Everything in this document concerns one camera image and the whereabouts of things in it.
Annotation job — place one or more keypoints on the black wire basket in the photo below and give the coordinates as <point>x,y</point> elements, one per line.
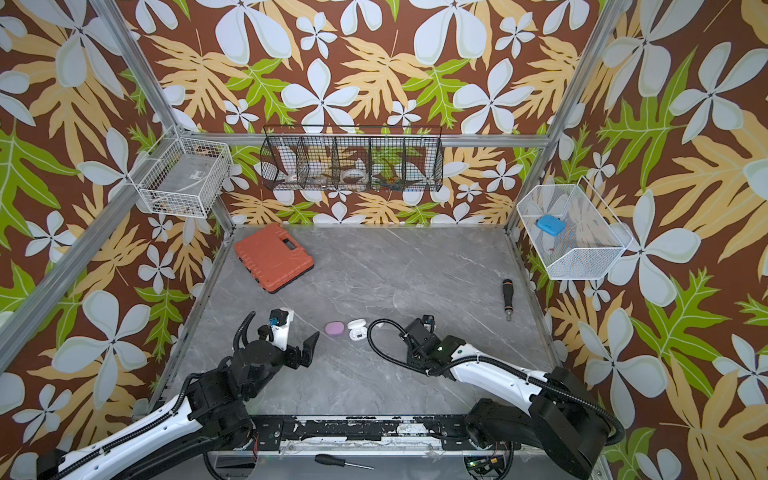
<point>357,158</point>

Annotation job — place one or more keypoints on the white mesh basket right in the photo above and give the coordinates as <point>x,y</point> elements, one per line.
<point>594,238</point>

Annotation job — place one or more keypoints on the black handled screwdriver on table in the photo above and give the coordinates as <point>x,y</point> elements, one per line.
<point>508,298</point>

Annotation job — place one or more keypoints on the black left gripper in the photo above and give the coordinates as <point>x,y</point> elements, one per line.
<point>309,349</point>

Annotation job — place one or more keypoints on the aluminium frame post right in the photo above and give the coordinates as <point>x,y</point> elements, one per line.
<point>587,65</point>

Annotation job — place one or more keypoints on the red plastic tool case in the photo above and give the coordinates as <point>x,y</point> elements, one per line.
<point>273,257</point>

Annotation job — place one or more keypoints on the black screwdriver on front rail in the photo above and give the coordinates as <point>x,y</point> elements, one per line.
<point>330,460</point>

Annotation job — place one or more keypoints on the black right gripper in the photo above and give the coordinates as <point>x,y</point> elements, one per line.
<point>417,342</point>

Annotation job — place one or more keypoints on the aluminium frame post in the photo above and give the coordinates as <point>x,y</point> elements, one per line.
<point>587,65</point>
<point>109,12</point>

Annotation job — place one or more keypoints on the purple earbud charging case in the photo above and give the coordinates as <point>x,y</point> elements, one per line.
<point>335,329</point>

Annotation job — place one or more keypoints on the aluminium frame post left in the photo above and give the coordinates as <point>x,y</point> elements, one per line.
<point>109,12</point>

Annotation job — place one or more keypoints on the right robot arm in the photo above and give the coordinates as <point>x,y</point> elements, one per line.
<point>551,411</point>

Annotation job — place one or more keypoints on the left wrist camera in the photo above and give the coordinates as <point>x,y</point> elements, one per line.
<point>279,323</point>

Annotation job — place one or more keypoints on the blue small box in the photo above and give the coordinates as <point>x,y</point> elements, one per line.
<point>551,225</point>

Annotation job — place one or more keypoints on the white wire basket left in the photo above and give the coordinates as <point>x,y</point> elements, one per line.
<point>182,175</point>

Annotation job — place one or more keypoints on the white earbud charging case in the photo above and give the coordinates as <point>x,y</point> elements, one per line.
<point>357,329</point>

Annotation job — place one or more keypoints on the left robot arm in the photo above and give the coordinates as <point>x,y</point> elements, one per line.
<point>208,414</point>

